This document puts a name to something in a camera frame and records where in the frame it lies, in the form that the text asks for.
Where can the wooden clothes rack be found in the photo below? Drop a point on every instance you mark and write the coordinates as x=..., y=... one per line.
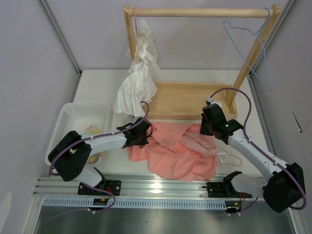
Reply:
x=181, y=100

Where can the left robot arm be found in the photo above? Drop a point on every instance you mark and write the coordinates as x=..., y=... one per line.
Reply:
x=69, y=157

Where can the pink hanger with white garment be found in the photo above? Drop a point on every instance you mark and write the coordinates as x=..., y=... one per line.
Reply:
x=137, y=37

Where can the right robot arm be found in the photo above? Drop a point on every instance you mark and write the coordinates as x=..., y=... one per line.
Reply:
x=281, y=184

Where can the pink skirt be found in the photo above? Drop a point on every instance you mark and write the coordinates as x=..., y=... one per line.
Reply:
x=177, y=151

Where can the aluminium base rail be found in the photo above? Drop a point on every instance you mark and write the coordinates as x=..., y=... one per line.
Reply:
x=139, y=191

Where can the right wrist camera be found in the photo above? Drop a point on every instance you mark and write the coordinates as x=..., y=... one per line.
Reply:
x=211, y=101

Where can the pink wire hanger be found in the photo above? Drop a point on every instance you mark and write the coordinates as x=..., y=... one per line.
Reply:
x=223, y=157

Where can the white plastic basket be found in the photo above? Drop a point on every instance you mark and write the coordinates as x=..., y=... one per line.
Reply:
x=85, y=119

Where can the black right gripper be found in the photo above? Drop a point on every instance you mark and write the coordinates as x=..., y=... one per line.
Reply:
x=203, y=130

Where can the white garment on hanger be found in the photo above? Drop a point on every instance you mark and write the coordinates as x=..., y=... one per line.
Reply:
x=139, y=86

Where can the blue wire hanger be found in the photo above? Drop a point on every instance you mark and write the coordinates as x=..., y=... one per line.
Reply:
x=256, y=48

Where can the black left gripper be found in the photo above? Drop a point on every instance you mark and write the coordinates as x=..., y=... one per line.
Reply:
x=143, y=142

